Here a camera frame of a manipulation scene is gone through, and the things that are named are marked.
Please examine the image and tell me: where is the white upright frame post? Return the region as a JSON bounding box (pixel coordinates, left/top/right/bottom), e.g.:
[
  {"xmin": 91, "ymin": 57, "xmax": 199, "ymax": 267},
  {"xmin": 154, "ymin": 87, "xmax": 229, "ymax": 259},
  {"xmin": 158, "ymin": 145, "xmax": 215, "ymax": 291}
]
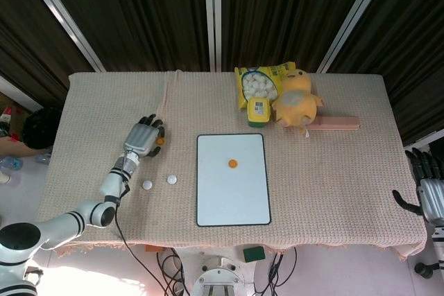
[{"xmin": 203, "ymin": 0, "xmax": 223, "ymax": 72}]

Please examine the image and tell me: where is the white slanted frame post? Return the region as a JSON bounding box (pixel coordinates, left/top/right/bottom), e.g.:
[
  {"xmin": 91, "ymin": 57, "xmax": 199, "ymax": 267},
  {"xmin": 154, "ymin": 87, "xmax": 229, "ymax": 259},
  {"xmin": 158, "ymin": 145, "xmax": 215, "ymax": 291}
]
[
  {"xmin": 19, "ymin": 0, "xmax": 106, "ymax": 73},
  {"xmin": 316, "ymin": 0, "xmax": 398, "ymax": 74}
]

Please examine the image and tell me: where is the black framed whiteboard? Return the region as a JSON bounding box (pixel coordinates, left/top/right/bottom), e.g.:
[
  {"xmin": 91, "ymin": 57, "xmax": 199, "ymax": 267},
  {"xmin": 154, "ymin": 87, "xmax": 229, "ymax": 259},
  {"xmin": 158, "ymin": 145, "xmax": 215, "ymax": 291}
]
[{"xmin": 196, "ymin": 133, "xmax": 272, "ymax": 227}]

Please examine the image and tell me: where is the white frame bar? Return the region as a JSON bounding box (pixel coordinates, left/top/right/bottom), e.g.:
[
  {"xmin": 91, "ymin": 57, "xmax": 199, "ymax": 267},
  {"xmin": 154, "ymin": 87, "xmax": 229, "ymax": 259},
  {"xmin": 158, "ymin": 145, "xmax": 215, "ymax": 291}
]
[
  {"xmin": 0, "ymin": 76, "xmax": 44, "ymax": 112},
  {"xmin": 404, "ymin": 129, "xmax": 444, "ymax": 155}
]

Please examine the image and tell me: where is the black haired person head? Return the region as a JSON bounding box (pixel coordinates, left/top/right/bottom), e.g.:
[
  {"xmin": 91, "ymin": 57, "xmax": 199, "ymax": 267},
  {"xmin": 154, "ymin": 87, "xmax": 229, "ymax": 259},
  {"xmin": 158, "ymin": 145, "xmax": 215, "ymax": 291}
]
[{"xmin": 22, "ymin": 107, "xmax": 63, "ymax": 151}]

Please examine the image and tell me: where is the yellow snack bag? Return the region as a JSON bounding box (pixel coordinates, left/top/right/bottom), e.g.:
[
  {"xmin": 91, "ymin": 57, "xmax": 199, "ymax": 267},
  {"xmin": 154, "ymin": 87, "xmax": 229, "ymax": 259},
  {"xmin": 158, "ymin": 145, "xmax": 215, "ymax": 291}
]
[{"xmin": 234, "ymin": 61, "xmax": 298, "ymax": 110}]

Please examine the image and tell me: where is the dark pleated curtain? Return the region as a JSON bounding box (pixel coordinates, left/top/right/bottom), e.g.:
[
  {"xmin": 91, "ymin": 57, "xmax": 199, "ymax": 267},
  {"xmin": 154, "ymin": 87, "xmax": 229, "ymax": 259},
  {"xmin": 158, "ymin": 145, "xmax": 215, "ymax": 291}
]
[{"xmin": 0, "ymin": 0, "xmax": 444, "ymax": 148}]

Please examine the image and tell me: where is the pink waffle tablecloth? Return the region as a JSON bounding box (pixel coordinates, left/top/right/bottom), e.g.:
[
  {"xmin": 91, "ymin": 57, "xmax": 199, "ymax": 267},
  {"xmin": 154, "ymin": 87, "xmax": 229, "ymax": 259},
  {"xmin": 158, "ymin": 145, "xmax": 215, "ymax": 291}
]
[{"xmin": 34, "ymin": 69, "xmax": 428, "ymax": 262}]

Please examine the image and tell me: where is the black stand foot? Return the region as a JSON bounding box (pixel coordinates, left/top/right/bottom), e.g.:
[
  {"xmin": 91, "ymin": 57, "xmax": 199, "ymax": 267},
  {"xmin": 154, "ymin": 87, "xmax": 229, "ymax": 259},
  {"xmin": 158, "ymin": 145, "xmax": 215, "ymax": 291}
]
[{"xmin": 414, "ymin": 261, "xmax": 444, "ymax": 277}]

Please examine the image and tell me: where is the green block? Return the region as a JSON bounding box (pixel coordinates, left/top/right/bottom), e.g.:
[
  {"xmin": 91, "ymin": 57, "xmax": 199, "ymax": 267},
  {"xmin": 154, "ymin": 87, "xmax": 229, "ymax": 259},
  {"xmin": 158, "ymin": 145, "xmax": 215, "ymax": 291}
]
[{"xmin": 242, "ymin": 245, "xmax": 266, "ymax": 263}]

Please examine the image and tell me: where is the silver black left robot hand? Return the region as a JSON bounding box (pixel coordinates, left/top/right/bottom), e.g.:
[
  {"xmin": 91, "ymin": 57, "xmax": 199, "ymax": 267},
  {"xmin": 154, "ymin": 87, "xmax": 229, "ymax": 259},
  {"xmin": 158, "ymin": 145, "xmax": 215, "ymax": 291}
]
[{"xmin": 121, "ymin": 113, "xmax": 167, "ymax": 158}]

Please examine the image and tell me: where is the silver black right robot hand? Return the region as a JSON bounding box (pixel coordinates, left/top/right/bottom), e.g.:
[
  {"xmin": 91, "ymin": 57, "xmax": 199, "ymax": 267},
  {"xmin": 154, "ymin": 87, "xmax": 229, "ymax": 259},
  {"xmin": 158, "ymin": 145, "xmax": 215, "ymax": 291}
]
[{"xmin": 392, "ymin": 148, "xmax": 444, "ymax": 226}]

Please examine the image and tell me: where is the bare person forearm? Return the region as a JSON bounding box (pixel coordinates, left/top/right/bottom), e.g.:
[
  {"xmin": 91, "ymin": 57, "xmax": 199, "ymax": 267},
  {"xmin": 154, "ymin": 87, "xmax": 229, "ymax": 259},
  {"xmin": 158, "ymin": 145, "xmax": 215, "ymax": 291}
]
[{"xmin": 0, "ymin": 136, "xmax": 39, "ymax": 157}]

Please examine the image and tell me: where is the clear plastic bottle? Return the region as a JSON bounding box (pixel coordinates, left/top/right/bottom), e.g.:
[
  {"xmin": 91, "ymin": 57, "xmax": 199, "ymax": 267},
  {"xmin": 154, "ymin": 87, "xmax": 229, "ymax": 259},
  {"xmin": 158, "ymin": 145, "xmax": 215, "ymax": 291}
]
[{"xmin": 0, "ymin": 156, "xmax": 22, "ymax": 171}]

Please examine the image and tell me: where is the green container yellow lid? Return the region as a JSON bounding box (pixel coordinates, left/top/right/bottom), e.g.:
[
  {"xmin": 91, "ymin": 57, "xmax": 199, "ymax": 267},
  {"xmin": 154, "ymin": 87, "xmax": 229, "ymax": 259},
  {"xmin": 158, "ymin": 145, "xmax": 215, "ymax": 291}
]
[{"xmin": 246, "ymin": 97, "xmax": 271, "ymax": 128}]

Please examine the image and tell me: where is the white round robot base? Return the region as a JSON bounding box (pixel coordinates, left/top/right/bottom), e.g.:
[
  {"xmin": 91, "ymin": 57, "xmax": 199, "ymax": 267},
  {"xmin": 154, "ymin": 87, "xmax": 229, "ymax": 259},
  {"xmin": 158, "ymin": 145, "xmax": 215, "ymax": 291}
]
[{"xmin": 190, "ymin": 250, "xmax": 250, "ymax": 296}]

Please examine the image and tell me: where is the yellow plush duck toy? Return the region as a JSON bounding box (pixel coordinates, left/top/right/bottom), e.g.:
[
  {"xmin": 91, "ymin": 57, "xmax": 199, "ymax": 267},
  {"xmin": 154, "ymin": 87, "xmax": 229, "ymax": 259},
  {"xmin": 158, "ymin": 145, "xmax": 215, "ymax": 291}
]
[{"xmin": 271, "ymin": 69, "xmax": 325, "ymax": 139}]

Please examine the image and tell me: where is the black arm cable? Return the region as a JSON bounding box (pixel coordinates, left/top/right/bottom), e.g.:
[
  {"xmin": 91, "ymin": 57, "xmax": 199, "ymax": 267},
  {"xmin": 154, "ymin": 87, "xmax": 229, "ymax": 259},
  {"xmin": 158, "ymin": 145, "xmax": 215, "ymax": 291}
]
[{"xmin": 112, "ymin": 184, "xmax": 164, "ymax": 296}]

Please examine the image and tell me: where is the red labelled bottle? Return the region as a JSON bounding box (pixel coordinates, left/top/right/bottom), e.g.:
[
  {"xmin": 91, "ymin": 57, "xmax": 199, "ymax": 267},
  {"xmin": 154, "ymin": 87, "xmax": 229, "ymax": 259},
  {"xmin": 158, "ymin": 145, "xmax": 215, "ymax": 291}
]
[{"xmin": 0, "ymin": 107, "xmax": 15, "ymax": 137}]

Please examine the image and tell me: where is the black floor cable bundle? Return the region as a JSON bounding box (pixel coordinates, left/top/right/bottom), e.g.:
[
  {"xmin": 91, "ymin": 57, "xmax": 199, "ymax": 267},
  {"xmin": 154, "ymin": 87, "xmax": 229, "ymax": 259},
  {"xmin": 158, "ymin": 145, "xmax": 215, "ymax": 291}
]
[
  {"xmin": 155, "ymin": 247, "xmax": 192, "ymax": 296},
  {"xmin": 253, "ymin": 245, "xmax": 299, "ymax": 296}
]

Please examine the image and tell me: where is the long pink box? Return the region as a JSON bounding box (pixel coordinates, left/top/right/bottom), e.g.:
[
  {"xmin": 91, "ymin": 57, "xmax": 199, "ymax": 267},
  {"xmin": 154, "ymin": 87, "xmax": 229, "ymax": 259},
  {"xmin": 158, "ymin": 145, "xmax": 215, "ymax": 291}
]
[{"xmin": 308, "ymin": 116, "xmax": 361, "ymax": 133}]

